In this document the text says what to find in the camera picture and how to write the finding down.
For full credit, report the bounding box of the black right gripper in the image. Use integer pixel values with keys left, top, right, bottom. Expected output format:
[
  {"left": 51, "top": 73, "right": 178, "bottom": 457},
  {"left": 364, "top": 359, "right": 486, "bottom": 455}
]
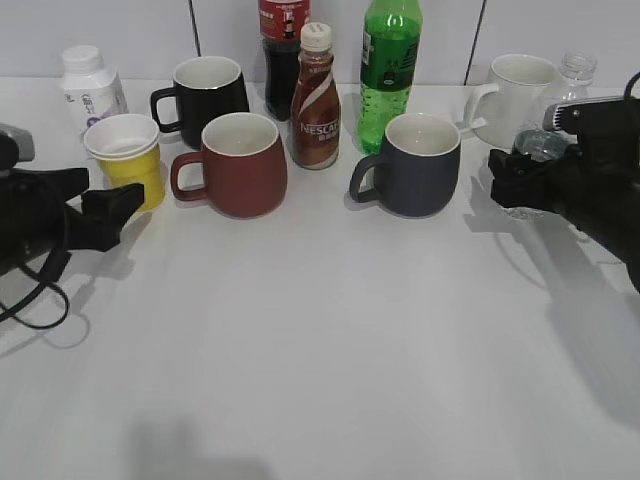
[{"left": 488, "top": 134, "right": 639, "bottom": 288}]

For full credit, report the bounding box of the cola bottle red label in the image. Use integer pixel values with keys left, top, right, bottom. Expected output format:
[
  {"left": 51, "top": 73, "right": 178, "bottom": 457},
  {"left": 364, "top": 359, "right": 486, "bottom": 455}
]
[{"left": 258, "top": 0, "right": 311, "bottom": 121}]

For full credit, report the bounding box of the dark grey ceramic mug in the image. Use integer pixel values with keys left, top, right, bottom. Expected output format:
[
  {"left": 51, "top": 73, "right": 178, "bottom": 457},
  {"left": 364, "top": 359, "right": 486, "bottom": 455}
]
[{"left": 349, "top": 113, "right": 461, "bottom": 218}]

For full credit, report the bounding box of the white ceramic mug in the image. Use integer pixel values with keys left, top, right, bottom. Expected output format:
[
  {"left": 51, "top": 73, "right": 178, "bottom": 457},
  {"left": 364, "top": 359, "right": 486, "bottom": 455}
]
[{"left": 455, "top": 53, "right": 556, "bottom": 149}]

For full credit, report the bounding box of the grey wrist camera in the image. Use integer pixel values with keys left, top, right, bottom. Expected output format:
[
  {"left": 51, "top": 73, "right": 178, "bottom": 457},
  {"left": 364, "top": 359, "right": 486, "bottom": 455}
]
[
  {"left": 542, "top": 96, "right": 639, "bottom": 135},
  {"left": 0, "top": 123, "right": 35, "bottom": 169}
]

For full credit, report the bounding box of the white yogurt drink bottle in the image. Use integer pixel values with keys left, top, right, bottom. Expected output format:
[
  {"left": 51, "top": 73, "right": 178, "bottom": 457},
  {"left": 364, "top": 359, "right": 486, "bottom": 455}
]
[{"left": 61, "top": 45, "right": 129, "bottom": 142}]

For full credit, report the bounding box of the yellow paper cup stack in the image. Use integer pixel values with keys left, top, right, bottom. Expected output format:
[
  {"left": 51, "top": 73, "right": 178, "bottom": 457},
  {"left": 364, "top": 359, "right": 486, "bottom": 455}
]
[{"left": 84, "top": 113, "right": 165, "bottom": 212}]

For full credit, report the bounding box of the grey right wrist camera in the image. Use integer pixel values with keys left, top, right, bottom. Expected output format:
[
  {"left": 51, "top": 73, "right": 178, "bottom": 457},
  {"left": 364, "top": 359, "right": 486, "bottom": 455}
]
[{"left": 542, "top": 96, "right": 639, "bottom": 135}]

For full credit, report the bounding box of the red-brown ceramic mug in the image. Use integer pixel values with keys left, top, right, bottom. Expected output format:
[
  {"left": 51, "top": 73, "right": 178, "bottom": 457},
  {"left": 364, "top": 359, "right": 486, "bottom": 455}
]
[{"left": 170, "top": 112, "right": 288, "bottom": 218}]

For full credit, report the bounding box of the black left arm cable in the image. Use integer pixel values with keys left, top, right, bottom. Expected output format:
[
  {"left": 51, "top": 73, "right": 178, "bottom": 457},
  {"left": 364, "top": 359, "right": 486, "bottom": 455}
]
[{"left": 0, "top": 199, "right": 72, "bottom": 330}]

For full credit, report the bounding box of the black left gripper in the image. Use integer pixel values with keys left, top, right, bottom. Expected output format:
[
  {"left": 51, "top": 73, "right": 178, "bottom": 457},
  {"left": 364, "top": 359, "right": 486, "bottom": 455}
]
[{"left": 1, "top": 167, "right": 145, "bottom": 274}]

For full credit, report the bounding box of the clear water bottle green label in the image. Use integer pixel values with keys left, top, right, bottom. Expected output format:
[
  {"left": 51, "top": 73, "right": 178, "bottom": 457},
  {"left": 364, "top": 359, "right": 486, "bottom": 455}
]
[{"left": 499, "top": 53, "right": 599, "bottom": 221}]

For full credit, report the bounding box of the green soda bottle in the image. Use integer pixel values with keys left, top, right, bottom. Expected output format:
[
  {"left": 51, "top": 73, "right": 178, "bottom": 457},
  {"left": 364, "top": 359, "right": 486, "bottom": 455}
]
[{"left": 357, "top": 0, "right": 423, "bottom": 154}]

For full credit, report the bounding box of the Nescafe coffee bottle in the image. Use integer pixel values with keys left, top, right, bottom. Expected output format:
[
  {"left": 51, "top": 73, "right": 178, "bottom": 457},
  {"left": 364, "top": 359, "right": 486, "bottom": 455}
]
[{"left": 290, "top": 22, "right": 341, "bottom": 170}]

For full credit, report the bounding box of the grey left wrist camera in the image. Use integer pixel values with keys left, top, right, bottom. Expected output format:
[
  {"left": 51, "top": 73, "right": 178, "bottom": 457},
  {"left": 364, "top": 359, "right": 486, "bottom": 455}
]
[{"left": 0, "top": 123, "right": 35, "bottom": 169}]

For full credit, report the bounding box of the black ceramic mug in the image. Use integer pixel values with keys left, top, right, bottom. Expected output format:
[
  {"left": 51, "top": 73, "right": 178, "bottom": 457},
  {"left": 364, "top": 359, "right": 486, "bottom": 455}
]
[{"left": 150, "top": 56, "right": 250, "bottom": 150}]

